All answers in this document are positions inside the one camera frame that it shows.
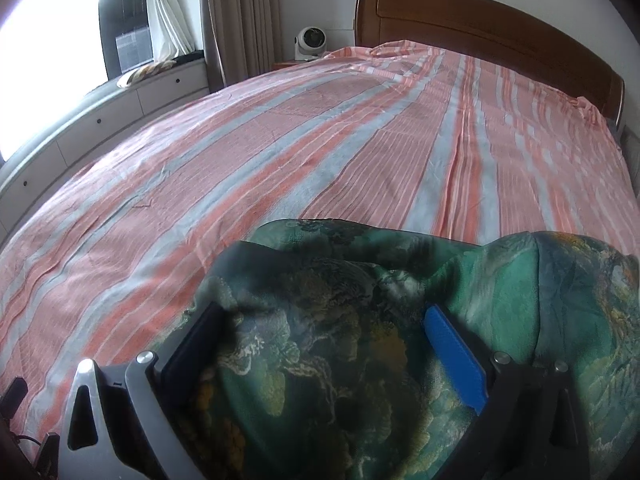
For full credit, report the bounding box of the patterned cushion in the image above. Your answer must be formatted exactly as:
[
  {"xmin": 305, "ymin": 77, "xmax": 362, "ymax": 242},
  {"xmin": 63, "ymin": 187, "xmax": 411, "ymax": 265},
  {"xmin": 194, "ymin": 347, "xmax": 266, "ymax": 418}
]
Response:
[{"xmin": 116, "ymin": 60, "xmax": 177, "ymax": 88}]

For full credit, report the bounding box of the brown curtain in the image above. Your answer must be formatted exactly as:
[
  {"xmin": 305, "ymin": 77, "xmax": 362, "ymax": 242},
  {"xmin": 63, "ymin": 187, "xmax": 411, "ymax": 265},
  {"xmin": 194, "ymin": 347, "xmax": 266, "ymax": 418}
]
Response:
[{"xmin": 199, "ymin": 0, "xmax": 286, "ymax": 93}]

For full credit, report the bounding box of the wooden nightstand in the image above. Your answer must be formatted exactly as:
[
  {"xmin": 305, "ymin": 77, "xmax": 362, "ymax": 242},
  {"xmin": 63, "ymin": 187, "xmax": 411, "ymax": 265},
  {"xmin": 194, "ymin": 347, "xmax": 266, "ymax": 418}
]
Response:
[{"xmin": 272, "ymin": 57, "xmax": 316, "ymax": 72}]

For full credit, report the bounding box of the window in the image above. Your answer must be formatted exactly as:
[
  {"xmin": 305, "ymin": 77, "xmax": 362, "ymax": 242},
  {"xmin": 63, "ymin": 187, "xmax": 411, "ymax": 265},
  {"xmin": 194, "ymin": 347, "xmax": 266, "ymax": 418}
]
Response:
[{"xmin": 0, "ymin": 0, "xmax": 151, "ymax": 161}]

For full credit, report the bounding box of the white sheer curtain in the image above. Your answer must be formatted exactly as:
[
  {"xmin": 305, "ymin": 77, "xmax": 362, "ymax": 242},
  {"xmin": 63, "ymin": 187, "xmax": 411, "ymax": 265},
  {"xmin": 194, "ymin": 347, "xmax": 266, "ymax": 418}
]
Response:
[{"xmin": 144, "ymin": 0, "xmax": 196, "ymax": 61}]

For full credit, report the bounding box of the white round fan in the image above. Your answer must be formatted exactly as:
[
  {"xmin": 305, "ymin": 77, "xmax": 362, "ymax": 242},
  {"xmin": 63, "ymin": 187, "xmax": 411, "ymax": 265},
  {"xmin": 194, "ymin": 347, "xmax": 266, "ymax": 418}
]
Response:
[{"xmin": 294, "ymin": 26, "xmax": 326, "ymax": 61}]

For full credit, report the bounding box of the white window seat cabinet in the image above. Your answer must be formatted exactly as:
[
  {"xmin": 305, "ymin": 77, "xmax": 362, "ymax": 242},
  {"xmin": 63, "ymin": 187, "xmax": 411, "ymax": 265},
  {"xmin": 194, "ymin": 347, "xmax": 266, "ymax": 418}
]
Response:
[{"xmin": 0, "ymin": 50, "xmax": 211, "ymax": 241}]

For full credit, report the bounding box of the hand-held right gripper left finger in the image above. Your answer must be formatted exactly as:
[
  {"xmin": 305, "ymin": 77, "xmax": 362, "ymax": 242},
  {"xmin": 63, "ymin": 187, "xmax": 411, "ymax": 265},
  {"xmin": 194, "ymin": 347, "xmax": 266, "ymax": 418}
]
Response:
[{"xmin": 59, "ymin": 301, "xmax": 226, "ymax": 480}]

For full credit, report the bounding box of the pink striped bed sheet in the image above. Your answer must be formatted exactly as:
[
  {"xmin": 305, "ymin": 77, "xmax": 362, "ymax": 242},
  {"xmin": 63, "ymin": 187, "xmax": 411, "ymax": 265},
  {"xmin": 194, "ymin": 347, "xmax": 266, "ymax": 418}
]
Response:
[{"xmin": 0, "ymin": 39, "xmax": 631, "ymax": 461}]

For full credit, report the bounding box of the green printed jacket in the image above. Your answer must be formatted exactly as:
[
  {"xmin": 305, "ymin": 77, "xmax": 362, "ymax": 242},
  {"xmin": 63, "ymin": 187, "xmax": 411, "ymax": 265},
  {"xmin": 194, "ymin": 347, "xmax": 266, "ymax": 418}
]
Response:
[{"xmin": 170, "ymin": 217, "xmax": 640, "ymax": 480}]

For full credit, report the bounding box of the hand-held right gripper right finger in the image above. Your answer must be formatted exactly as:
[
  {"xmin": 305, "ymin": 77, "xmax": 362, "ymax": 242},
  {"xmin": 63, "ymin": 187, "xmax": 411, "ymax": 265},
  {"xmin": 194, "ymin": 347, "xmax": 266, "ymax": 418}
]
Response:
[{"xmin": 422, "ymin": 304, "xmax": 593, "ymax": 480}]

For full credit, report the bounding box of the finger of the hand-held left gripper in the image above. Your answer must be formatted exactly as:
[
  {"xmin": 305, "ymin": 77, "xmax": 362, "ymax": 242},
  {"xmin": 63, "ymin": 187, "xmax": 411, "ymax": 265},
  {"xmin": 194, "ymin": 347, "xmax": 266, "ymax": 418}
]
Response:
[
  {"xmin": 0, "ymin": 377, "xmax": 28, "ymax": 417},
  {"xmin": 37, "ymin": 432, "xmax": 61, "ymax": 480}
]

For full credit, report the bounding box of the brown wooden headboard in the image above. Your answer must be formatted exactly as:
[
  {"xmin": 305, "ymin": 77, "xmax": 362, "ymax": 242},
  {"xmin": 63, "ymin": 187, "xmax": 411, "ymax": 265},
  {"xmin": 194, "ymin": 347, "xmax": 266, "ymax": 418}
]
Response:
[{"xmin": 354, "ymin": 0, "xmax": 626, "ymax": 126}]

